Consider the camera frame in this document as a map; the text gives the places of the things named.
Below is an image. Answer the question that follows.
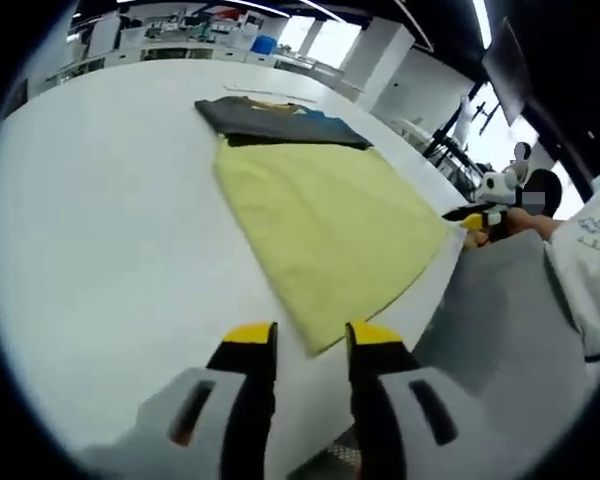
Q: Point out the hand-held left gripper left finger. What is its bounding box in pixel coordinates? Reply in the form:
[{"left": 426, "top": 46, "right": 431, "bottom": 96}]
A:
[{"left": 134, "top": 322, "right": 279, "bottom": 480}]

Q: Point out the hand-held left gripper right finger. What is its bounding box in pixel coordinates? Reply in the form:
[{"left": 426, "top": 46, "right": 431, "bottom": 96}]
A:
[{"left": 344, "top": 321, "right": 481, "bottom": 480}]

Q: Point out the yellow blue grey garment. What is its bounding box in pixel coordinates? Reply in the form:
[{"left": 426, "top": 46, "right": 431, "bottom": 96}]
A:
[{"left": 194, "top": 95, "right": 449, "bottom": 359}]

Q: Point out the person's right hand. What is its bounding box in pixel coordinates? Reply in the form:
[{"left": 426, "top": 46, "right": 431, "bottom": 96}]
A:
[{"left": 499, "top": 207, "right": 544, "bottom": 239}]

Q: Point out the black monitor stand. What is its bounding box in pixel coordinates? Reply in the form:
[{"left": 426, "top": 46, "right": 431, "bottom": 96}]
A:
[{"left": 419, "top": 82, "right": 497, "bottom": 169}]

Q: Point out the white side desk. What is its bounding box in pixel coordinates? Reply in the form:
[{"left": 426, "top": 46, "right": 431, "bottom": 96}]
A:
[{"left": 389, "top": 117, "right": 484, "bottom": 189}]

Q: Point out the large dark screen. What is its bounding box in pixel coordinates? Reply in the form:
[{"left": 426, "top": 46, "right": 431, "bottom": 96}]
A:
[{"left": 481, "top": 17, "right": 527, "bottom": 127}]

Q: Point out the person's white printed shirt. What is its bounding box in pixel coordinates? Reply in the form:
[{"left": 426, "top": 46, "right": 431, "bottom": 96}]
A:
[{"left": 542, "top": 167, "right": 600, "bottom": 364}]

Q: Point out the straight ceiling light strip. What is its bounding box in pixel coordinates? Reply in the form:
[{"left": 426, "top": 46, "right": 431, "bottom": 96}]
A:
[{"left": 472, "top": 0, "right": 495, "bottom": 50}]

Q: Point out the white square pillar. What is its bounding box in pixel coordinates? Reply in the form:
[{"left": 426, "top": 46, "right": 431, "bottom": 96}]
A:
[{"left": 340, "top": 22, "right": 415, "bottom": 114}]

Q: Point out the white workbench row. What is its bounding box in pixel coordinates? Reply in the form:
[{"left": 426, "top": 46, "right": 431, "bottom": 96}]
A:
[{"left": 44, "top": 42, "right": 349, "bottom": 89}]

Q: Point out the white cabinet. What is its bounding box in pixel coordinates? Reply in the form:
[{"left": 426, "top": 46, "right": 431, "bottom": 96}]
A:
[{"left": 87, "top": 17, "right": 120, "bottom": 55}]

